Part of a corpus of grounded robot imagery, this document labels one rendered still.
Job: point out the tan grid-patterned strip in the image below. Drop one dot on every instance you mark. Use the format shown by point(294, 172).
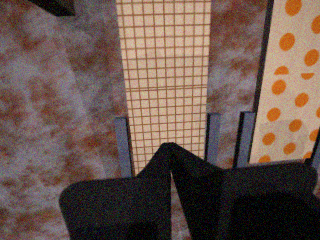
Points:
point(165, 54)

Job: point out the tan wooden open-top tray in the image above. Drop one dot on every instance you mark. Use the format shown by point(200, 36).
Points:
point(56, 7)

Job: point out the beige strip with orange polka dots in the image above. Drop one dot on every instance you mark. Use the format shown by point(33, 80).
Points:
point(287, 94)

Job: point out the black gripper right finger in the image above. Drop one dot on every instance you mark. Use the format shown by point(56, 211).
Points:
point(206, 192)

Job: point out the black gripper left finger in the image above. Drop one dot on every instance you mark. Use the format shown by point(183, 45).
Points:
point(144, 198)

